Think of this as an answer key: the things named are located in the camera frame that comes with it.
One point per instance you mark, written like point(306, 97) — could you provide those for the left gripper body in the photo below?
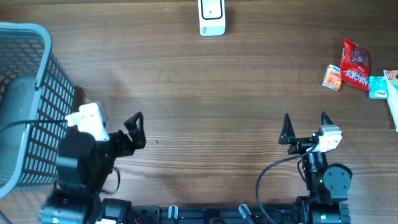
point(119, 145)

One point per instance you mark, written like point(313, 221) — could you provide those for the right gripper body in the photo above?
point(300, 145)

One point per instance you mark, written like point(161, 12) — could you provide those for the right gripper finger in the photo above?
point(287, 135)
point(325, 120)

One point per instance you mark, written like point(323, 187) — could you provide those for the orange small box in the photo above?
point(332, 78)

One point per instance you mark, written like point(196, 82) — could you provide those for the green tissue pack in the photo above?
point(377, 88)

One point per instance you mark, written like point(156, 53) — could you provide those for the red snack bag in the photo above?
point(355, 65)

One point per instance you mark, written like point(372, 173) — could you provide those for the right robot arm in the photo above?
point(327, 184)

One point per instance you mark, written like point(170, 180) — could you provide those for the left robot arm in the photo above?
point(83, 165)

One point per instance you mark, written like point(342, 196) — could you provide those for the white barcode scanner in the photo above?
point(212, 19)

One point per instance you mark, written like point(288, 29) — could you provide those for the grey plastic mesh basket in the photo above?
point(36, 95)

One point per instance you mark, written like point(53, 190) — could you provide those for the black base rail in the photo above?
point(276, 213)

